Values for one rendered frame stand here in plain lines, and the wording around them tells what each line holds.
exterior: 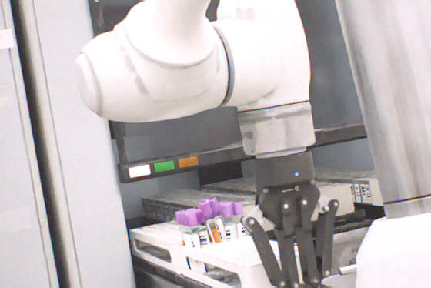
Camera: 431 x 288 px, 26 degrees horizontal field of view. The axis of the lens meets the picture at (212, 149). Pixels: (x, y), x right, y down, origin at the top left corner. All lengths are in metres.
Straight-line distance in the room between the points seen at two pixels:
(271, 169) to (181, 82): 0.17
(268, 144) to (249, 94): 0.06
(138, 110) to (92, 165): 0.62
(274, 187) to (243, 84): 0.13
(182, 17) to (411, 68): 0.43
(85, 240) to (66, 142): 0.17
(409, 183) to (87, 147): 1.09
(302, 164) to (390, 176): 0.51
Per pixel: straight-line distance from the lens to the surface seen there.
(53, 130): 1.65
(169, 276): 1.55
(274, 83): 1.12
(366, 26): 0.64
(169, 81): 1.04
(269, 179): 1.14
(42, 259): 1.66
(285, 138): 1.13
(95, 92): 1.04
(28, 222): 1.65
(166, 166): 1.67
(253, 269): 1.22
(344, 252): 1.74
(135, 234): 1.75
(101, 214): 1.67
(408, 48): 0.63
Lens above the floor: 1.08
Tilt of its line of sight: 3 degrees down
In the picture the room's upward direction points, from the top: 9 degrees counter-clockwise
